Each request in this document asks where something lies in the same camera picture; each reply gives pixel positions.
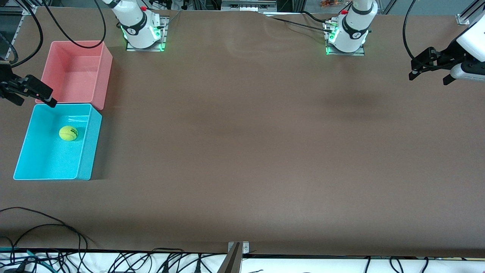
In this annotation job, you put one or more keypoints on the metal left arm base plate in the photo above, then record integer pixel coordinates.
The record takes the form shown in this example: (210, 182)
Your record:
(358, 53)

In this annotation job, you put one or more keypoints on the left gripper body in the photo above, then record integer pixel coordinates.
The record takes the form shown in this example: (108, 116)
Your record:
(448, 57)

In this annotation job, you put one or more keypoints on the grey metal bar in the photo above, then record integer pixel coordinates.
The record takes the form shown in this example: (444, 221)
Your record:
(231, 263)

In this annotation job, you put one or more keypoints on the blue plastic bin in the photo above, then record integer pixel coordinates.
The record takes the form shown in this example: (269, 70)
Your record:
(53, 151)

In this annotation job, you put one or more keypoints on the pink plastic bin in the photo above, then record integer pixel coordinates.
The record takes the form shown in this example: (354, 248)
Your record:
(72, 76)

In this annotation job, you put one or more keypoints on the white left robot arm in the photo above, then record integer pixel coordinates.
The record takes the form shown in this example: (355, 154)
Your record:
(354, 28)

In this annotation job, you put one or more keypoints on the small metal table bracket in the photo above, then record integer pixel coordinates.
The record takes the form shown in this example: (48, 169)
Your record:
(245, 248)

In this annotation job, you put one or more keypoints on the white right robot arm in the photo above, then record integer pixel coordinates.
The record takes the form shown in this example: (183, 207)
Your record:
(132, 22)

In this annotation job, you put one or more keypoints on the black plug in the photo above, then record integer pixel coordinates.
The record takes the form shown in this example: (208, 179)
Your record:
(198, 265)

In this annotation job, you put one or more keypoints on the grey metal box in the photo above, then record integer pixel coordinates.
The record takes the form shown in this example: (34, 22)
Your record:
(248, 5)

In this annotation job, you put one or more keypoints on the aluminium corner bracket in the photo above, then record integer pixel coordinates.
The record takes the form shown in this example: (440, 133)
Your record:
(29, 10)
(464, 19)

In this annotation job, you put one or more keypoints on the orange object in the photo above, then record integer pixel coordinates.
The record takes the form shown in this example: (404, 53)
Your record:
(333, 3)

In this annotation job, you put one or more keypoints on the aluminium frame profile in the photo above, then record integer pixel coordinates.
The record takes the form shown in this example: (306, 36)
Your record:
(473, 7)

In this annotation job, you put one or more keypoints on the aluminium frame rail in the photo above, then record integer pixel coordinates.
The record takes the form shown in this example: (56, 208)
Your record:
(15, 32)

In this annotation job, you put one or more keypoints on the yellow-green tennis ball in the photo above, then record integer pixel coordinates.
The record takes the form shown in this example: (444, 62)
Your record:
(68, 133)

